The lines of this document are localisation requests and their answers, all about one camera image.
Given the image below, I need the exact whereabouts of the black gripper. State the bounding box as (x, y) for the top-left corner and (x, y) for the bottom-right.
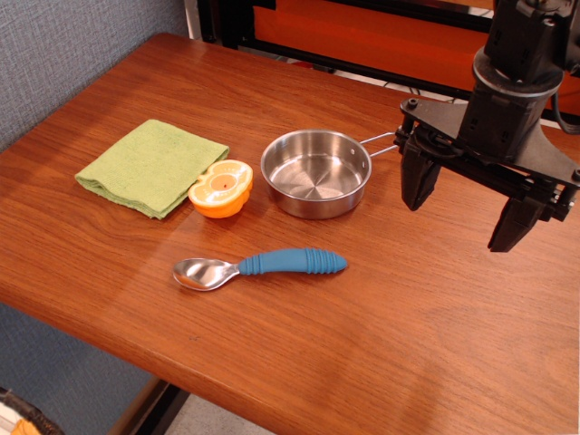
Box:
(396, 61), (579, 253)

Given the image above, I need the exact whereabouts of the stainless steel pot with handle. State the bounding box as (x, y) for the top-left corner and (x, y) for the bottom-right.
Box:
(260, 129), (397, 219)

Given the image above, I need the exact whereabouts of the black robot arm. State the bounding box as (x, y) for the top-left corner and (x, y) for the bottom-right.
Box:
(395, 1), (579, 252)

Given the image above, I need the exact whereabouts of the green folded towel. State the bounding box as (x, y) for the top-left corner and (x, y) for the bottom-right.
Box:
(75, 120), (229, 219)

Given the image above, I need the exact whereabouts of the orange toy fruit half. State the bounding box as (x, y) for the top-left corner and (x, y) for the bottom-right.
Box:
(188, 159), (254, 218)

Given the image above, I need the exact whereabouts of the orange object at floor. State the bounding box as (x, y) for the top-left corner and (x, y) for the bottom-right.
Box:
(10, 420), (40, 435)

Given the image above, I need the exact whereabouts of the spoon with blue handle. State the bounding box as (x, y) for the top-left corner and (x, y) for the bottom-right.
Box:
(172, 247), (348, 291)

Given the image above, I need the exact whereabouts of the black metal frame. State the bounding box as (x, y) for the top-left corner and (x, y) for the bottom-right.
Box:
(197, 0), (580, 126)

